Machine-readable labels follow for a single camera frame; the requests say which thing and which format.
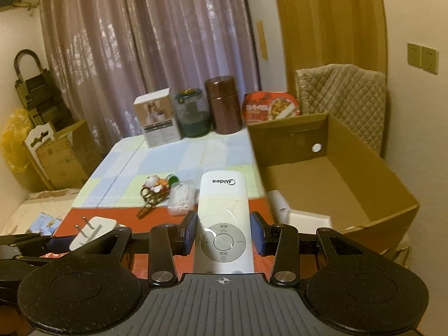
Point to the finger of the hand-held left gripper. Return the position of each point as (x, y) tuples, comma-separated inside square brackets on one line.
[(59, 245), (31, 260)]

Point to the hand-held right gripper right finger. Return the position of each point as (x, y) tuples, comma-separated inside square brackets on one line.
[(257, 236)]

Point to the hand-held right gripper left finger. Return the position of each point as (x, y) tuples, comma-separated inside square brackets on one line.
[(189, 234)]

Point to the white wall charger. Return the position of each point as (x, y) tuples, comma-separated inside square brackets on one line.
[(94, 232)]

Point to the white remote control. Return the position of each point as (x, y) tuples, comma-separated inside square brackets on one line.
[(224, 199)]

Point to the beige travel plug adapter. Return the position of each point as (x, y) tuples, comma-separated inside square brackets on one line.
[(308, 218)]

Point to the small green salve jar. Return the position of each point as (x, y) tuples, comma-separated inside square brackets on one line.
[(172, 180)]

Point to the cardboard box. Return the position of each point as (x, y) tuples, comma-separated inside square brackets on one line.
[(350, 182)]

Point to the blue green printed box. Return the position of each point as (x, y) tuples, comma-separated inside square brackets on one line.
[(47, 222)]

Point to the clear box of white pieces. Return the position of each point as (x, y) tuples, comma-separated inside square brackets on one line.
[(182, 197)]

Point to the cream patterned cloth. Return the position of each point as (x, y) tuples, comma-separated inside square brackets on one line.
[(35, 203)]

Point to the red printed mat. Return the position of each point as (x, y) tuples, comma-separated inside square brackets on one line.
[(126, 217)]

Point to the pastel checked tablecloth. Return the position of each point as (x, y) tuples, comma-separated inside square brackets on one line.
[(157, 161)]

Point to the large brown shipping carton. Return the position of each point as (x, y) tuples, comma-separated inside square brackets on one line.
[(66, 154)]

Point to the white chair back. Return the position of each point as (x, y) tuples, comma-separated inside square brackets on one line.
[(38, 140)]

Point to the yellow plastic bag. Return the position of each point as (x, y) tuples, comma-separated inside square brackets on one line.
[(15, 140)]

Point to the green glass jar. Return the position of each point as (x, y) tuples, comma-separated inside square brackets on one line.
[(192, 115)]

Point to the white product box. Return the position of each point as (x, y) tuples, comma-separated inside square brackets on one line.
[(157, 119)]

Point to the red instant meal bowl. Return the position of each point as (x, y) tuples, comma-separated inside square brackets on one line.
[(271, 106)]

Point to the brown metal canister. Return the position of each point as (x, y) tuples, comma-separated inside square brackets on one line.
[(224, 105)]

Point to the dark folding rack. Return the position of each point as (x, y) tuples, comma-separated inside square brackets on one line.
[(35, 87)]

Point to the beige quilted chair cover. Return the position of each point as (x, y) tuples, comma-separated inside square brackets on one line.
[(343, 94)]

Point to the pink curtain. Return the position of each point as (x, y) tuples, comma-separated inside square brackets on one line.
[(140, 42)]

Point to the wooden door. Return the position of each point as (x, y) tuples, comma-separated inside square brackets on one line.
[(325, 17)]

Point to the beige wall socket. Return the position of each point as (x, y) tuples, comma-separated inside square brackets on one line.
[(429, 59), (414, 55)]

